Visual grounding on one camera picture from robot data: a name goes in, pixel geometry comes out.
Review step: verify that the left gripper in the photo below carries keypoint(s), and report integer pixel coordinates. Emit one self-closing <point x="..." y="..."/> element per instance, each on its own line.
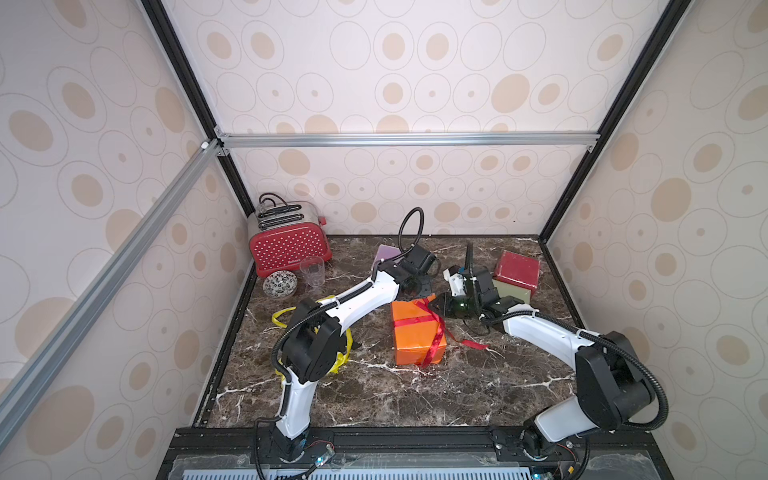
<point x="427" y="287"/>

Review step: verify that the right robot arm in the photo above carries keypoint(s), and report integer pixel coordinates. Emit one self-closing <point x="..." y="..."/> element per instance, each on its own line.
<point x="614" y="389"/>

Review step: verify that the yellow ribbon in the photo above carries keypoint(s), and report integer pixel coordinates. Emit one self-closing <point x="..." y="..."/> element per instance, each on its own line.
<point x="282" y="317"/>
<point x="345" y="354"/>

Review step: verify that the green gift box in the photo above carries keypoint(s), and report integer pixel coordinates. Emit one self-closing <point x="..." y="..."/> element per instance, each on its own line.
<point x="510" y="290"/>

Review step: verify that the patterned ceramic bowl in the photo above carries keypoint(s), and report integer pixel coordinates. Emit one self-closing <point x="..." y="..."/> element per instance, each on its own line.
<point x="280" y="284"/>

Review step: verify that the dark red gift box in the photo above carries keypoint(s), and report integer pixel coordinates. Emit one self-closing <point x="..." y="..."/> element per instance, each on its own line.
<point x="518" y="270"/>

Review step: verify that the red polka dot toaster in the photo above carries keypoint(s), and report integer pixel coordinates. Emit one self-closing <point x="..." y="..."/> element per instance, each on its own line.
<point x="282" y="234"/>

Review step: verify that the clear plastic cup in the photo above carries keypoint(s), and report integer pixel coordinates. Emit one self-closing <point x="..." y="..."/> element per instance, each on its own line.
<point x="312" y="270"/>

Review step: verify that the diagonal aluminium bar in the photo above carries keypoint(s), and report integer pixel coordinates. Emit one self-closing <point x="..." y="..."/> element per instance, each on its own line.
<point x="40" y="371"/>

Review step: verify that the black frame post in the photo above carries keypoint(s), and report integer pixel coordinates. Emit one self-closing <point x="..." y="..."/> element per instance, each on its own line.
<point x="163" y="28"/>
<point x="652" y="49"/>

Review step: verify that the horizontal aluminium bar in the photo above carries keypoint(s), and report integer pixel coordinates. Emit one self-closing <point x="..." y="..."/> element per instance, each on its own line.
<point x="428" y="139"/>

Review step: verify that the orange gift box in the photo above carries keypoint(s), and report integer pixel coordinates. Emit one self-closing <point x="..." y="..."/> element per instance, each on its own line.
<point x="414" y="342"/>

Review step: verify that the black frame post right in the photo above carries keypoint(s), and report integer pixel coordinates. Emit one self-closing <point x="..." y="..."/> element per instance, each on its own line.
<point x="652" y="49"/>

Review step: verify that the black frame post left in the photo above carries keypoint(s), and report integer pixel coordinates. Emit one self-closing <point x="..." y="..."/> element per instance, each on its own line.
<point x="163" y="28"/>

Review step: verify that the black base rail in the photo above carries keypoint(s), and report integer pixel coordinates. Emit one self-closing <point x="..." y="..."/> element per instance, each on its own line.
<point x="409" y="453"/>

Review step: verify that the purple gift box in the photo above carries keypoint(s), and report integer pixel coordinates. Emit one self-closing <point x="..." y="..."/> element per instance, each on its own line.
<point x="386" y="255"/>

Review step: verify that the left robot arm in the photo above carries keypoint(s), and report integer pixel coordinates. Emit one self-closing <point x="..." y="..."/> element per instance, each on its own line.
<point x="345" y="309"/>

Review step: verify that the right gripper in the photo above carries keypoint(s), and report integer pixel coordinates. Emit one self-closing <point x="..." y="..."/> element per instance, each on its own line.
<point x="468" y="294"/>

